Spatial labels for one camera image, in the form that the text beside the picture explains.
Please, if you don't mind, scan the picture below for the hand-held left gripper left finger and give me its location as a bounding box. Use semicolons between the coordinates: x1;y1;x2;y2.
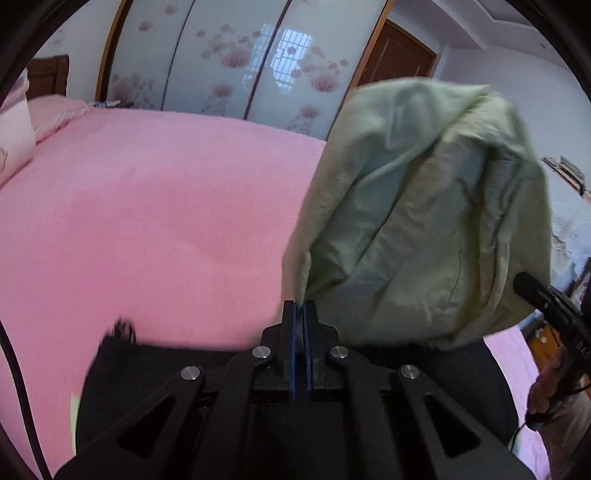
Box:
54;300;298;480

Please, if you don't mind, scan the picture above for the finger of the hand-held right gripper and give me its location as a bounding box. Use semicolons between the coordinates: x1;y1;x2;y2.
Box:
513;271;552;312

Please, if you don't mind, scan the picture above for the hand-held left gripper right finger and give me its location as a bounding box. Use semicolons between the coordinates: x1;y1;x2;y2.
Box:
302;300;534;480

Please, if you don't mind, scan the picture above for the green and black jacket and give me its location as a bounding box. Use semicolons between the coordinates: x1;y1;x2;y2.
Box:
69;76;555;480

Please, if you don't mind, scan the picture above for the person's right forearm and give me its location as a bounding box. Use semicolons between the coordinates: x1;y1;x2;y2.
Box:
538;399;591;480

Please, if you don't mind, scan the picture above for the person's right hand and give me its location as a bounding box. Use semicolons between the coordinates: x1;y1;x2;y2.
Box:
526;344;591;432

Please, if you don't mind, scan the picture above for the pink bed sheet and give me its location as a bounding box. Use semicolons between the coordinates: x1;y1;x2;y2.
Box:
0;95;550;480

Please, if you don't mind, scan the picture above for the brown wooden door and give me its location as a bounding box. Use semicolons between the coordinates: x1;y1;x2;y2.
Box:
358;18;438;90

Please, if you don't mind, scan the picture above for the floral glass wardrobe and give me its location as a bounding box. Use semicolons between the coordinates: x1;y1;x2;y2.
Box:
97;0;393;141

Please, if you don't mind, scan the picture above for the pale pink pillow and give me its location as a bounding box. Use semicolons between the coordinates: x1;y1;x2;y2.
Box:
0;78;38;188

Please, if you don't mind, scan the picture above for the wooden headboard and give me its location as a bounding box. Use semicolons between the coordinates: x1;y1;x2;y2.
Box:
25;54;71;100

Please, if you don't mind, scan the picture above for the wall shelf with clutter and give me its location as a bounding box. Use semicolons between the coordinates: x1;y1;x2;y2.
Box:
540;154;589;197

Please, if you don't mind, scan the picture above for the black cable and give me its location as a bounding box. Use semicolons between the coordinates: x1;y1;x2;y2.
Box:
0;318;52;480

